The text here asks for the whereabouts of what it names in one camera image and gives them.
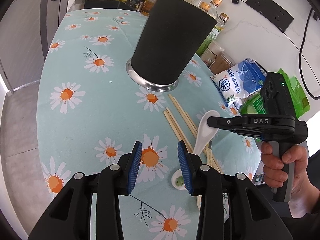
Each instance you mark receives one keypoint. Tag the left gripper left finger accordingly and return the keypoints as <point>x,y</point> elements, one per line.
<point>132,166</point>

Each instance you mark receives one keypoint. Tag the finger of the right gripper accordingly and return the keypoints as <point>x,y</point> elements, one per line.
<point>227,124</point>

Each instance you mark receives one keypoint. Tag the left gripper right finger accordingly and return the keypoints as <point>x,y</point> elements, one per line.
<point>185,165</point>

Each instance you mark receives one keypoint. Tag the plain white ceramic spoon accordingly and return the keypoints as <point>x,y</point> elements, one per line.
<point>205,133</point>

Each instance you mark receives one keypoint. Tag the person's right hand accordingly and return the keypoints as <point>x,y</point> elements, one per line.
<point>304,195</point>

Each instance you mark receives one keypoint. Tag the bamboo chopstick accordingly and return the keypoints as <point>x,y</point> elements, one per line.
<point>173,128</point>
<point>192,124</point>
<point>181,135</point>
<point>181,111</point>
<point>211,161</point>

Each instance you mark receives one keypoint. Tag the green plastic bag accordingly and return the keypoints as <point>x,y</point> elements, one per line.
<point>280,95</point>

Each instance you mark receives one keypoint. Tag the frog pattern ceramic spoon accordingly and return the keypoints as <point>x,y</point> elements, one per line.
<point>178,181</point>

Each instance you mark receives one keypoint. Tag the blue white salt bag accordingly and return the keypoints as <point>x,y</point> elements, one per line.
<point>240,81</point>

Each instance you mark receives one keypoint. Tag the brown spice jar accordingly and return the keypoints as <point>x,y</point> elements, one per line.
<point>221,63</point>

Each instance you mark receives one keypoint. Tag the daisy pattern tablecloth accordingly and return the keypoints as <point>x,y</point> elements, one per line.
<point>90,112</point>

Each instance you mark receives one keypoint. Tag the white lid spice jar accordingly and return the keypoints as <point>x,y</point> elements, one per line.
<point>211,53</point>

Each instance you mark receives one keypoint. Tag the green label oil bottle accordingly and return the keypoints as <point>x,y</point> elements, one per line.
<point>221,22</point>

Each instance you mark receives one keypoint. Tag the black utensil holder cup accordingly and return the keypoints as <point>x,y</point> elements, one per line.
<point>173,32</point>

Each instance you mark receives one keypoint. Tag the gold cap glass bottle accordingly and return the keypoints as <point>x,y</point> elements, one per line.
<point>213,6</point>

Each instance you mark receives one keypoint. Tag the black sink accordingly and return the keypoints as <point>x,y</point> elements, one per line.
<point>101,4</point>

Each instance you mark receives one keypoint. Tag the grey door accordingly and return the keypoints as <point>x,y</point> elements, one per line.
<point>27,30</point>

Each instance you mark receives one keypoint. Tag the black wall power strip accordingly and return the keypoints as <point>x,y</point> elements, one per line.
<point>273,12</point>

